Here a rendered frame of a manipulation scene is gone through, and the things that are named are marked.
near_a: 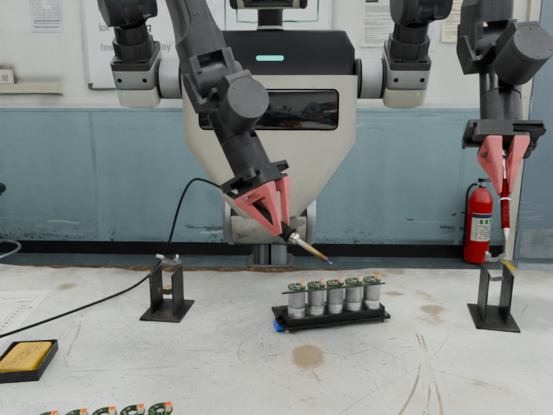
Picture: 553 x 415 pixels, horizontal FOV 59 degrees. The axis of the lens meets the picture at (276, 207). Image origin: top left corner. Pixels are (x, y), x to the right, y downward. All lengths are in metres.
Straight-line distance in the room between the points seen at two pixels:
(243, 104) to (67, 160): 2.99
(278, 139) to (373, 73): 0.26
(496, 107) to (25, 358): 0.70
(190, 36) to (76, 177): 2.90
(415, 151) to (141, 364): 2.87
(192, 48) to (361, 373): 0.49
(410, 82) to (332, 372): 0.70
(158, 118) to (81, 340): 2.71
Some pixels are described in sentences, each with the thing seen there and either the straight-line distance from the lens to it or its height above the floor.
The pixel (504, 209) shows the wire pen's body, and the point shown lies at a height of 0.92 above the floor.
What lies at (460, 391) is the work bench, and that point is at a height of 0.75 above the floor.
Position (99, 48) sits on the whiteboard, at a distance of 3.45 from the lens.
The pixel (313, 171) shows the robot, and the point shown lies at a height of 0.91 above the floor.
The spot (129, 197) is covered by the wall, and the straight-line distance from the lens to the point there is 3.48.
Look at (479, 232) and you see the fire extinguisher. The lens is 3.37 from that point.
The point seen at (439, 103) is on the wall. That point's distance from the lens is 3.36.
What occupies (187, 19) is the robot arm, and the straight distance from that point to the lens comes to 0.75.
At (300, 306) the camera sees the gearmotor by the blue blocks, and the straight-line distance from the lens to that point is 0.68.
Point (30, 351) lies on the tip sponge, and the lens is 0.69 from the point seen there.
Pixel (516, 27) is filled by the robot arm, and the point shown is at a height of 1.16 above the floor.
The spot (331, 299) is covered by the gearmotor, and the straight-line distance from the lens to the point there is 0.70.
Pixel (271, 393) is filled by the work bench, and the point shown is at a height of 0.75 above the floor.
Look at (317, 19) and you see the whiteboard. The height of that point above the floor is 1.53.
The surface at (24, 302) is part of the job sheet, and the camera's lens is 0.88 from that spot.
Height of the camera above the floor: 1.07
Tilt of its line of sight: 13 degrees down
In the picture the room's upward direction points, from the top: straight up
